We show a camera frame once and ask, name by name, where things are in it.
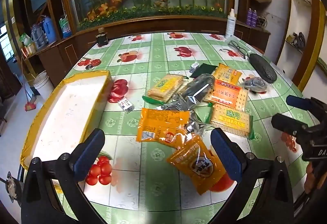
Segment large orange snack packet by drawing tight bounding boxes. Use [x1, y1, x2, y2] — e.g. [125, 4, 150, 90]
[137, 108, 191, 149]

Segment orange packet round emblem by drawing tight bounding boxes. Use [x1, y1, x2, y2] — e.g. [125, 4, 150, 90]
[167, 134, 226, 195]

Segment orange box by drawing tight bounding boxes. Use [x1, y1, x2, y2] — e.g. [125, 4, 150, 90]
[22, 44, 36, 57]

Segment white spray bottle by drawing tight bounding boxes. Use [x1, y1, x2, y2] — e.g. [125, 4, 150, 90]
[225, 9, 236, 38]

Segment eyeglasses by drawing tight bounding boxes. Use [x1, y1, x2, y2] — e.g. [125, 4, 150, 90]
[227, 40, 249, 60]

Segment blue green plastic bag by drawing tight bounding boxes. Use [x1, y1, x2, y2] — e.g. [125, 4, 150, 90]
[59, 16, 72, 38]

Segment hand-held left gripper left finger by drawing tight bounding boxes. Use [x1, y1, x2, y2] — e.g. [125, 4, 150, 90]
[22, 129, 108, 224]

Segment dark green snack packet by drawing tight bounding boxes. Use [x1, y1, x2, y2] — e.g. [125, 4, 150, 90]
[190, 63, 217, 78]

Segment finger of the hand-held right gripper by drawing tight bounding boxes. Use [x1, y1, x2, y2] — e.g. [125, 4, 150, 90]
[286, 95, 321, 112]
[271, 114, 308, 138]

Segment green fruit-print tablecloth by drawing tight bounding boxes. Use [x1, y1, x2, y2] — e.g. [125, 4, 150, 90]
[55, 31, 317, 224]

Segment black glasses case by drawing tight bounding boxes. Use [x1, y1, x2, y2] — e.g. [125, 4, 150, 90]
[248, 53, 278, 83]

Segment silver foil snack packet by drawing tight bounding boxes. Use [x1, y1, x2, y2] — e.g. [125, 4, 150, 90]
[179, 73, 215, 106]
[185, 111, 213, 136]
[163, 95, 195, 112]

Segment wooden cabinet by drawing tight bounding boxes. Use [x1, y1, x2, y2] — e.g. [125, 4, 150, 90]
[15, 0, 271, 86]

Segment clear bag dark snacks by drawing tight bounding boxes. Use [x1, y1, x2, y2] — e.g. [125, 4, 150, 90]
[241, 76, 267, 93]

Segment green cracker packet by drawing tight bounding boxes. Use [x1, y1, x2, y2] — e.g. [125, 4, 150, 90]
[142, 74, 188, 105]
[209, 103, 254, 140]

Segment red broom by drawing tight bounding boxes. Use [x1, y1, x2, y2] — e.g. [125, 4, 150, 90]
[20, 57, 38, 112]

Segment orange cracker packet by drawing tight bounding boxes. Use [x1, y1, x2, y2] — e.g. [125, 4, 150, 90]
[204, 79, 249, 109]

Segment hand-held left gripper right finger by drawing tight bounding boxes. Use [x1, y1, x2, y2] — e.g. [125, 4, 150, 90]
[211, 128, 294, 224]

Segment blue thermos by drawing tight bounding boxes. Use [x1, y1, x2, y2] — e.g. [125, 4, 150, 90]
[41, 16, 57, 43]

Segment dark glass bottle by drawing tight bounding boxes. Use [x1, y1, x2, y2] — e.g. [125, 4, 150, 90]
[96, 27, 109, 47]

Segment green white carton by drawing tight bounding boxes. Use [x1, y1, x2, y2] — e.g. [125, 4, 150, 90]
[19, 33, 32, 47]

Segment person's right hand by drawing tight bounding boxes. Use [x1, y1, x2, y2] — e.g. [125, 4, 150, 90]
[304, 162, 321, 195]

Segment orange packet red corner label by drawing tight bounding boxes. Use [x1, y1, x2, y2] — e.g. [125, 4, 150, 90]
[212, 63, 242, 85]

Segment white plastic bucket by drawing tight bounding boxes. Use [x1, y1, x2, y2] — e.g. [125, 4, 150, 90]
[33, 71, 55, 98]

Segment yellow tray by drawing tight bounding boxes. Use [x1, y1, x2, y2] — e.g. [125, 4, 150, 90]
[20, 70, 111, 171]

